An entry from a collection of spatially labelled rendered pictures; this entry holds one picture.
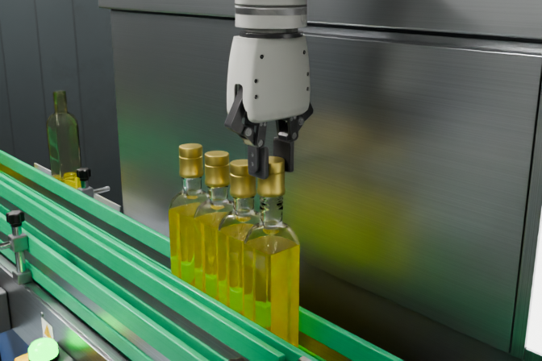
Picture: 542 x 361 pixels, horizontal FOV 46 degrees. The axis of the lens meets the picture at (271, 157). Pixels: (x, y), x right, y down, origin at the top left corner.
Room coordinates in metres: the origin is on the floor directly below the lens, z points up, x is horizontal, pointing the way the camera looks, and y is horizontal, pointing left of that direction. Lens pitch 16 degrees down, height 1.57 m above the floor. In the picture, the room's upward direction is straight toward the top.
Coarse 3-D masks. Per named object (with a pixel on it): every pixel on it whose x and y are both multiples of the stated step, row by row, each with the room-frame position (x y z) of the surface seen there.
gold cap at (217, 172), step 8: (208, 152) 0.85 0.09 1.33; (216, 152) 0.85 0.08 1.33; (224, 152) 0.85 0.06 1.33; (208, 160) 0.84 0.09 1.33; (216, 160) 0.83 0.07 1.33; (224, 160) 0.84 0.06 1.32; (208, 168) 0.84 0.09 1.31; (216, 168) 0.83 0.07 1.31; (224, 168) 0.84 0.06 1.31; (208, 176) 0.84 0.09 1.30; (216, 176) 0.83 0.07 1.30; (224, 176) 0.84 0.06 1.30; (208, 184) 0.84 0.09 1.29; (216, 184) 0.83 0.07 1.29; (224, 184) 0.84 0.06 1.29
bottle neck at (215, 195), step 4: (208, 188) 0.84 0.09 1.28; (212, 188) 0.84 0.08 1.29; (216, 188) 0.84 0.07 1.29; (220, 188) 0.84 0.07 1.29; (224, 188) 0.84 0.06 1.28; (208, 192) 0.84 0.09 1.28; (212, 192) 0.84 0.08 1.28; (216, 192) 0.84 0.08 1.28; (220, 192) 0.84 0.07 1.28; (224, 192) 0.84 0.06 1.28; (208, 196) 0.84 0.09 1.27; (212, 196) 0.84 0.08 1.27; (216, 196) 0.84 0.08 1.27; (220, 196) 0.84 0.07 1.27; (224, 196) 0.84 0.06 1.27; (208, 200) 0.84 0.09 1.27; (212, 200) 0.84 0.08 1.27; (216, 200) 0.84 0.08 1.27; (220, 200) 0.84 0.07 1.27; (224, 200) 0.84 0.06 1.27
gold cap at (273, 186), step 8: (272, 160) 0.76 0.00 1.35; (280, 160) 0.76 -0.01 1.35; (272, 168) 0.75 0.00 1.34; (280, 168) 0.75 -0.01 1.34; (272, 176) 0.75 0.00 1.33; (280, 176) 0.75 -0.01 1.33; (264, 184) 0.75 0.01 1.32; (272, 184) 0.75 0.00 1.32; (280, 184) 0.75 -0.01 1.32; (264, 192) 0.75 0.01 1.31; (272, 192) 0.75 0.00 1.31; (280, 192) 0.75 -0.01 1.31
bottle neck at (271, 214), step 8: (264, 200) 0.75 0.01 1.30; (272, 200) 0.75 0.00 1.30; (280, 200) 0.75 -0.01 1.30; (264, 208) 0.75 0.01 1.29; (272, 208) 0.75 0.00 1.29; (280, 208) 0.75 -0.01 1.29; (264, 216) 0.75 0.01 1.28; (272, 216) 0.75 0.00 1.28; (280, 216) 0.76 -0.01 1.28; (264, 224) 0.75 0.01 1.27; (272, 224) 0.75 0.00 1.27; (280, 224) 0.75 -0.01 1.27
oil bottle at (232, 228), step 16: (224, 224) 0.80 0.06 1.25; (240, 224) 0.78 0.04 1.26; (224, 240) 0.79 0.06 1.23; (240, 240) 0.77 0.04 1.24; (224, 256) 0.79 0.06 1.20; (240, 256) 0.77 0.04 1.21; (224, 272) 0.79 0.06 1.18; (240, 272) 0.77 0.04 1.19; (224, 288) 0.80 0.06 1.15; (240, 288) 0.77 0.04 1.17; (224, 304) 0.80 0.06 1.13; (240, 304) 0.77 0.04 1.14
